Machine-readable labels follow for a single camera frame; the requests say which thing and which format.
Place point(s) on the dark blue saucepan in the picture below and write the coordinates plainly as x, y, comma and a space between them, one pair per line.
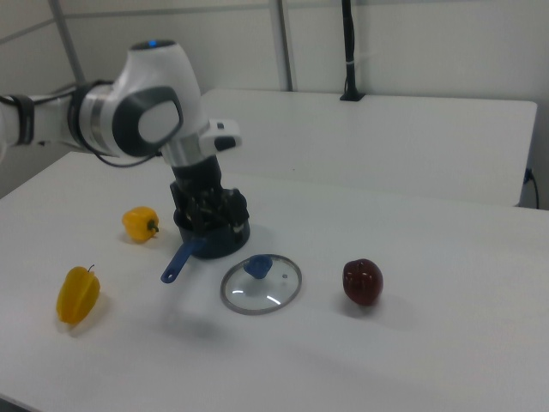
223, 246

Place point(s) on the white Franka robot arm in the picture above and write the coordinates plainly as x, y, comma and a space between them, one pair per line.
150, 68

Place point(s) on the dark red bell pepper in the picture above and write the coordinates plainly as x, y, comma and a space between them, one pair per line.
362, 283

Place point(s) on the yellow starfruit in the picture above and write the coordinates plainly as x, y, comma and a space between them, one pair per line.
77, 296

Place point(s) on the white background table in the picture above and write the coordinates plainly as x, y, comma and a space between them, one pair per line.
386, 141

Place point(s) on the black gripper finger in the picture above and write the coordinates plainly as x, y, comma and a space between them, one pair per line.
238, 214
199, 216

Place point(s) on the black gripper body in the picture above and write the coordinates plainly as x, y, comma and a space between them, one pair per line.
201, 182

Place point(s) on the glass lid with blue knob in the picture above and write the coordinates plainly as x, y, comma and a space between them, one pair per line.
257, 296

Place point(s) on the yellow bell pepper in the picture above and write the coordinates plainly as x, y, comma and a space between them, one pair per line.
137, 225

